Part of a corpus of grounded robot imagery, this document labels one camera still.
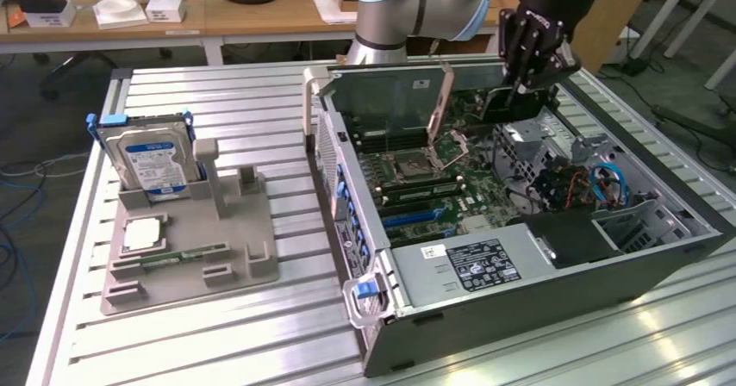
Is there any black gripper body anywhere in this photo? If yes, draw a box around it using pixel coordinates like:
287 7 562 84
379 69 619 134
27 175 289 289
517 0 609 45

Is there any blue expansion slot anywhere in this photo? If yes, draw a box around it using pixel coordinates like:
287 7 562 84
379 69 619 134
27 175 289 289
381 208 453 229

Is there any wooden cabinet panel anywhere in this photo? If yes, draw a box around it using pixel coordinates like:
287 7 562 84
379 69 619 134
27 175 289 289
573 0 660 73

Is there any grey metal drive cage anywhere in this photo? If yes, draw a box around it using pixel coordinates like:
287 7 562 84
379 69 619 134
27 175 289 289
492 118 575 159

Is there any metal socket cover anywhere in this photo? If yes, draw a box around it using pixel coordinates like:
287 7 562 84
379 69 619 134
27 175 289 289
448 128 480 168

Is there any CPU socket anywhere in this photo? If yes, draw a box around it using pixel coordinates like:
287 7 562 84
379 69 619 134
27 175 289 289
393 150 440 181

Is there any white paper sheet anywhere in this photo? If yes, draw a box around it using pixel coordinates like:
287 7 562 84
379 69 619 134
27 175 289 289
311 0 359 26

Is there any black RAM stick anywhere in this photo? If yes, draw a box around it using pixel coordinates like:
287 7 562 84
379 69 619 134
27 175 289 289
381 181 462 205

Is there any grey metal disk bay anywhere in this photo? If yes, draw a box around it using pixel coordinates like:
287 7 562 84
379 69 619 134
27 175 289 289
592 196 692 254

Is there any black plastic shroud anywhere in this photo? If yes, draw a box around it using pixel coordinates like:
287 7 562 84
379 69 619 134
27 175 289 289
525 211 627 270

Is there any wooden desk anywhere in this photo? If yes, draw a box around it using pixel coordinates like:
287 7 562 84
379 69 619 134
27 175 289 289
203 0 508 66
0 0 209 56

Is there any grey power supply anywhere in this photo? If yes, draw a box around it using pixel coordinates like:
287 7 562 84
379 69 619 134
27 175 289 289
390 224 554 310

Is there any open black PC case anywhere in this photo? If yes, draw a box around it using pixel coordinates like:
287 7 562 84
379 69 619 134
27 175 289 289
302 56 725 378

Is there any small white box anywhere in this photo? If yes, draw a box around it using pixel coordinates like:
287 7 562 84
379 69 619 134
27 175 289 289
144 0 187 22

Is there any grey parts rack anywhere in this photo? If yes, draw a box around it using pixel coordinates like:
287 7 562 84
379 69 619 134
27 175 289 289
100 138 282 317

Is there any hard disk with blue caddy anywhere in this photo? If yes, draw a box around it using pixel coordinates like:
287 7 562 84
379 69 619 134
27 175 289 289
84 109 201 202

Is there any white round holder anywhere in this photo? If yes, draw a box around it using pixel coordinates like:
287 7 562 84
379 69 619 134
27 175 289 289
92 0 151 31

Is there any green RAM stick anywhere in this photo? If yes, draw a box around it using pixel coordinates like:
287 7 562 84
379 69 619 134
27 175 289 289
135 242 227 267

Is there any black chair base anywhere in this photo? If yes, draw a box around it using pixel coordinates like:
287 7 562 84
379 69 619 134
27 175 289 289
32 47 120 101

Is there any silver CPU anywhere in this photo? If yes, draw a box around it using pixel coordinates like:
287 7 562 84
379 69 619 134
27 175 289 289
122 219 166 252

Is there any white box with black lid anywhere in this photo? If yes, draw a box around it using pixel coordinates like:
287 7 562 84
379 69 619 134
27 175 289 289
16 0 79 29

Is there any tall copper metal bracket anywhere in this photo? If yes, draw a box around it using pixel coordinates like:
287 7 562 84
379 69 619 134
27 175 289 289
425 61 457 146

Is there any blue wire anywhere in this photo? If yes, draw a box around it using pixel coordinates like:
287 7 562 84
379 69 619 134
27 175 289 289
592 161 633 209

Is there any blue floor cable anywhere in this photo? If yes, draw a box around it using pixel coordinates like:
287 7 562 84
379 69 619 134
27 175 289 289
0 177 46 342

